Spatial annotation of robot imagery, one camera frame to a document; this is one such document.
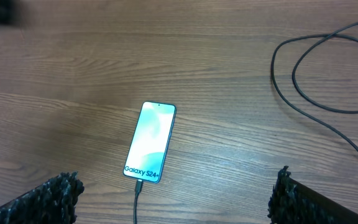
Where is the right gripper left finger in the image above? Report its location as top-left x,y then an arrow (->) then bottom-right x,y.
0,172 -> 85,224

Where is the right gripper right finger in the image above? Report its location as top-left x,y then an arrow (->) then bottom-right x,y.
267,166 -> 358,224

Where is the black USB charging cable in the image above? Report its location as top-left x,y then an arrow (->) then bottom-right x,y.
132,17 -> 358,224

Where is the Samsung Galaxy smartphone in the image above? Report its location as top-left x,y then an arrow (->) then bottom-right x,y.
123,101 -> 177,183

